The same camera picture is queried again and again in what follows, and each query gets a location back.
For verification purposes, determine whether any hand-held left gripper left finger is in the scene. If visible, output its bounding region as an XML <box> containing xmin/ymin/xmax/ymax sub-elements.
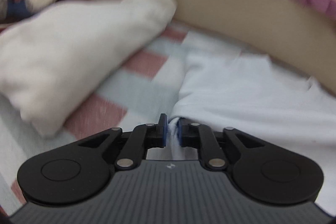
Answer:
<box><xmin>79</xmin><ymin>113</ymin><xmax>168</xmax><ymax>170</ymax></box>

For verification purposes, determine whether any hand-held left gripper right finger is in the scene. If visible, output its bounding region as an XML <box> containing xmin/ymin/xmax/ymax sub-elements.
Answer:
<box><xmin>177</xmin><ymin>119</ymin><xmax>265</xmax><ymax>170</ymax></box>

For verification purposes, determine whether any white shirt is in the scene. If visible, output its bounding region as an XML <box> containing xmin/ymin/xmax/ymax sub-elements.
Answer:
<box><xmin>168</xmin><ymin>52</ymin><xmax>336</xmax><ymax>214</ymax></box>

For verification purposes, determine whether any checked rug with dog print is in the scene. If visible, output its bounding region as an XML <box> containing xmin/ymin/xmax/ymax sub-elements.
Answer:
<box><xmin>0</xmin><ymin>21</ymin><xmax>192</xmax><ymax>215</ymax></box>

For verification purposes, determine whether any cream folded garment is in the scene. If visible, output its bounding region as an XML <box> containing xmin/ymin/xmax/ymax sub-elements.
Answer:
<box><xmin>0</xmin><ymin>0</ymin><xmax>177</xmax><ymax>138</ymax></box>

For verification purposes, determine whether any beige bed frame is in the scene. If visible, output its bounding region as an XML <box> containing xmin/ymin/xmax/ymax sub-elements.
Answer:
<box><xmin>60</xmin><ymin>0</ymin><xmax>336</xmax><ymax>98</ymax></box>

